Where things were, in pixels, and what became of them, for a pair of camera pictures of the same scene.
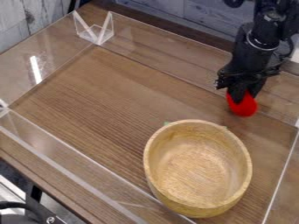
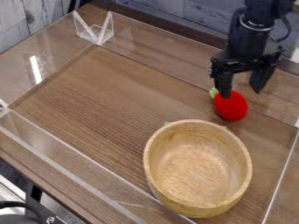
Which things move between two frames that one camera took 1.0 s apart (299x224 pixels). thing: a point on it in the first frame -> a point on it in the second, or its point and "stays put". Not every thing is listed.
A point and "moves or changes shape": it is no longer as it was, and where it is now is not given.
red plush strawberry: [247, 107] moves or changes shape
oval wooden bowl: [198, 168] stays put
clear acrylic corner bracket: [94, 33] stays put
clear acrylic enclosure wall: [78, 177] stays put
